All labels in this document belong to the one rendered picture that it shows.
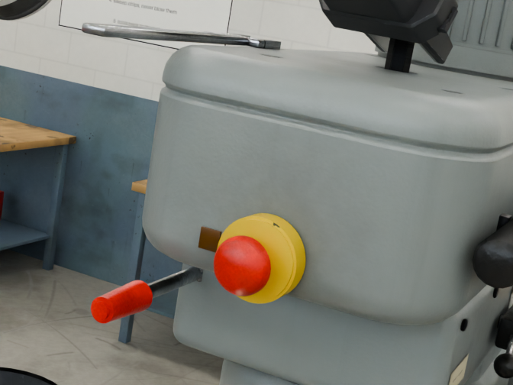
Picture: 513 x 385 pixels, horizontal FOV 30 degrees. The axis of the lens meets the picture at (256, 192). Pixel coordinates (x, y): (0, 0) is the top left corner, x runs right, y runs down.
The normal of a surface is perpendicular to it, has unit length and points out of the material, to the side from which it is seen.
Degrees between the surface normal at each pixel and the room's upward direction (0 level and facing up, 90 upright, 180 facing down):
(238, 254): 85
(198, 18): 90
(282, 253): 90
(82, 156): 90
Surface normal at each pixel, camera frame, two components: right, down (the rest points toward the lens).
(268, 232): -0.43, 0.11
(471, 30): -0.20, 0.17
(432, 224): 0.23, 0.24
